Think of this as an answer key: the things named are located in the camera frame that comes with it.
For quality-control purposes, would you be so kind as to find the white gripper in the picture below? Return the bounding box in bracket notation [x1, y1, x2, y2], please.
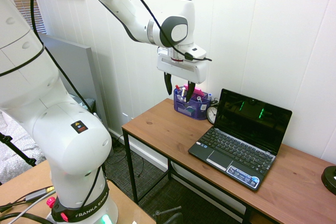
[156, 52, 208, 103]

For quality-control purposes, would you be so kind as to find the black laptop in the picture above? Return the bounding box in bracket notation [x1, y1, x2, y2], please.
[187, 88, 293, 192]

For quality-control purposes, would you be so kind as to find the pink eraser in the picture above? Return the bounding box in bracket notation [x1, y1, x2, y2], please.
[183, 83, 205, 99]

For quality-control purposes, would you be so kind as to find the purple mesh desk organizer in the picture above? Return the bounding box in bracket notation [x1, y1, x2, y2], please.
[173, 85, 213, 121]

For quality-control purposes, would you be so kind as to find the black twin-bell alarm clock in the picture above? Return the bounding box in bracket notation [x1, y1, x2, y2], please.
[206, 98, 220, 125]

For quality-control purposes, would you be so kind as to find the grey flat board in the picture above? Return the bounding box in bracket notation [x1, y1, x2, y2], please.
[38, 33, 114, 157]

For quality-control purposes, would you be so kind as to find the window blind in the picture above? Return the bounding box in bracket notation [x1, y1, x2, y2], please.
[9, 0, 47, 35]

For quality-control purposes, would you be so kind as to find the white patterned bed cover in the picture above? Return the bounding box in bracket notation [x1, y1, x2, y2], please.
[0, 111, 47, 186]

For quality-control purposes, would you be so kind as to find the black tripod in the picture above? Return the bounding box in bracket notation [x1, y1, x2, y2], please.
[0, 131, 37, 167]

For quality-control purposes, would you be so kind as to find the black round lamp base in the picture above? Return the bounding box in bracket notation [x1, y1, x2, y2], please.
[321, 165, 336, 196]

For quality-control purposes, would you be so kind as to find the grey usb adapter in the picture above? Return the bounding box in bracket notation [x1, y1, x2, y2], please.
[24, 186, 56, 202]

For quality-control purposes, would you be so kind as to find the brown fibreboard robot table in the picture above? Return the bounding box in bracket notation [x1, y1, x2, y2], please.
[0, 159, 156, 224]

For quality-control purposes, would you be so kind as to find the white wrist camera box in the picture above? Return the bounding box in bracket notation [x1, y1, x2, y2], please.
[183, 45, 208, 61]

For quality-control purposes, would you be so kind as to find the wooden desk with black frame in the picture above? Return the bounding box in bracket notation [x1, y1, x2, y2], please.
[121, 98, 336, 224]

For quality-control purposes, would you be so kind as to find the black power cord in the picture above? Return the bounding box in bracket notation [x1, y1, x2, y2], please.
[112, 133, 149, 178]

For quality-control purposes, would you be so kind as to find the black cable along robot arm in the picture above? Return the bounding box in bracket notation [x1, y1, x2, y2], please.
[0, 0, 213, 210]

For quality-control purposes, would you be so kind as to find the grey cable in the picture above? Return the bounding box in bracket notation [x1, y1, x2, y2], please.
[0, 196, 56, 224]

